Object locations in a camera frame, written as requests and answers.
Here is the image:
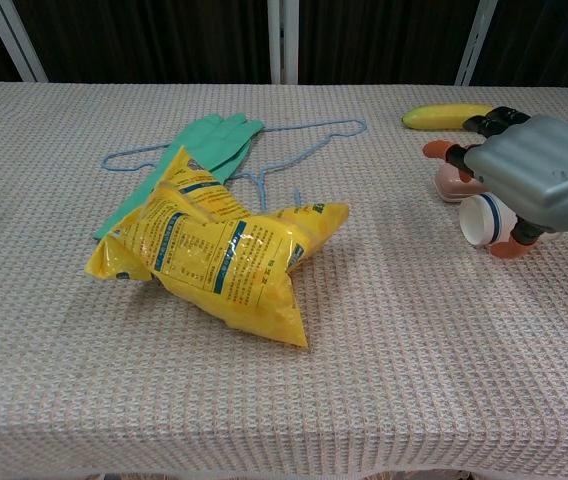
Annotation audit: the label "yellow snack bag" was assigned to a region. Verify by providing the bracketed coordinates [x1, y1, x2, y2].
[83, 144, 351, 349]

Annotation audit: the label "yellow banana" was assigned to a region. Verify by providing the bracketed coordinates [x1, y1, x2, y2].
[402, 103, 496, 132]

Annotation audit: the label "white paper cup blue logo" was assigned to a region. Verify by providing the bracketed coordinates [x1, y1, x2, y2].
[457, 192, 520, 249]

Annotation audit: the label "white metal frame post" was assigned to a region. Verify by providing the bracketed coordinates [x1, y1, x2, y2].
[454, 0, 499, 87]
[267, 0, 300, 85]
[0, 0, 49, 83]

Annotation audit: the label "blue wire hanger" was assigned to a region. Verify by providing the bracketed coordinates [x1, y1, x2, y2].
[101, 117, 369, 214]

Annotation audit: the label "green rubber glove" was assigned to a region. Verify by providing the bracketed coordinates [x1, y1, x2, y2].
[92, 112, 265, 241]

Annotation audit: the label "beige waffle tablecloth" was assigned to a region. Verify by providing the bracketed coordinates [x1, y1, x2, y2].
[0, 82, 568, 477]

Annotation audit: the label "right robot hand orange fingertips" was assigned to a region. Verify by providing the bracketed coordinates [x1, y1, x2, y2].
[422, 105, 568, 259]

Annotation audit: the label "dark curtain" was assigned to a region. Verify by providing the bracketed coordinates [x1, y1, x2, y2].
[0, 0, 568, 95]

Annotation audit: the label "pink plastic case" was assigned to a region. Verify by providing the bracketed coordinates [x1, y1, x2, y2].
[433, 162, 490, 204]

